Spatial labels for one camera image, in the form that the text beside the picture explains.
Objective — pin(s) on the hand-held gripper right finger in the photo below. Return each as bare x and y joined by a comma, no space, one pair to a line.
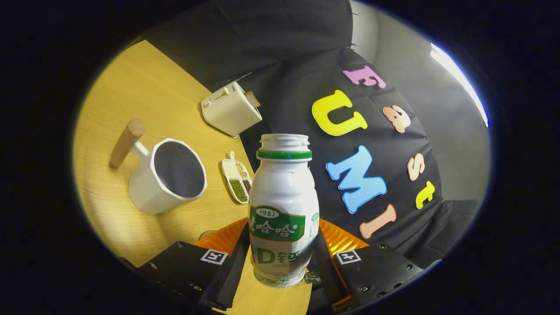
330,280

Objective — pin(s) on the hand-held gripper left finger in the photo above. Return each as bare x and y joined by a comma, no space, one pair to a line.
236,271

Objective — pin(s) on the round cork coaster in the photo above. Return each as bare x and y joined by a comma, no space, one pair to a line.
206,235

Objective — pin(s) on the white juice bottle green label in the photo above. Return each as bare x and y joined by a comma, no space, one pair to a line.
284,192

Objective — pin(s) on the white divided condiment dish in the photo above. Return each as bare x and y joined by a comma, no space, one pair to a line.
237,188

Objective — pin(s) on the cream toaster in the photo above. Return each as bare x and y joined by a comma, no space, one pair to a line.
229,111

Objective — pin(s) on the toast slice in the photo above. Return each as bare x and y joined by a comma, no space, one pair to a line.
253,99

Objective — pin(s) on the wooden table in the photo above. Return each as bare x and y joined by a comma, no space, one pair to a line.
131,96

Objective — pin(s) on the black backdrop cloth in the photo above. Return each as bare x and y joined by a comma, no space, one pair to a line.
284,52

